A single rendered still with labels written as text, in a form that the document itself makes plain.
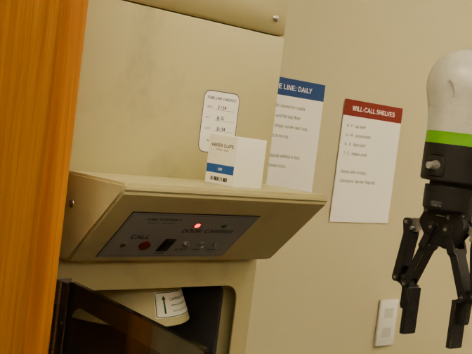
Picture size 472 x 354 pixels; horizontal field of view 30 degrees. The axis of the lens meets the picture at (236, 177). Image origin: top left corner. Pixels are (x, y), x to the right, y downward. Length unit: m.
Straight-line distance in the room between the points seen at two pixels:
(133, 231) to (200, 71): 0.24
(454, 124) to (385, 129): 0.82
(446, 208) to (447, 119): 0.13
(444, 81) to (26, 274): 0.66
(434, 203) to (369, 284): 0.85
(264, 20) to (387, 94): 0.93
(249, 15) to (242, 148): 0.20
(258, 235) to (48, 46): 0.38
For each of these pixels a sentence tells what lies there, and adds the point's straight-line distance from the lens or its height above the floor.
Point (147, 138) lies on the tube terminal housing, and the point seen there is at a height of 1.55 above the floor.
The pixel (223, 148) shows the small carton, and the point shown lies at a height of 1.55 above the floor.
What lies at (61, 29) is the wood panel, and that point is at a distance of 0.89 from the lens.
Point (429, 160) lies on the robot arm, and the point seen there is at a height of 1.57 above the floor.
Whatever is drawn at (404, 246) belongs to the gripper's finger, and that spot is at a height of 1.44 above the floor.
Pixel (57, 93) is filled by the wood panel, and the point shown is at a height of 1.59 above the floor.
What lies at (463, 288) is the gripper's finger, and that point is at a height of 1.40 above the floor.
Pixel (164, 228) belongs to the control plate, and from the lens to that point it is 1.01.
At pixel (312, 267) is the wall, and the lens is 1.96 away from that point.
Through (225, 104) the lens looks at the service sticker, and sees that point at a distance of 1.14.
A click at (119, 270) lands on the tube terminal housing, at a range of 1.07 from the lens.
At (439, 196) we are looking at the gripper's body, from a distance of 1.29.
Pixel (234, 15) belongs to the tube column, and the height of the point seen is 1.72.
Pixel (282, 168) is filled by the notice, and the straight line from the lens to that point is 1.84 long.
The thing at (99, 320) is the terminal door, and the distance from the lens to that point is 0.93.
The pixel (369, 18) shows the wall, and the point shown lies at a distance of 2.02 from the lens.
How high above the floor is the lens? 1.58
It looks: 3 degrees down
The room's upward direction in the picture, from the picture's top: 7 degrees clockwise
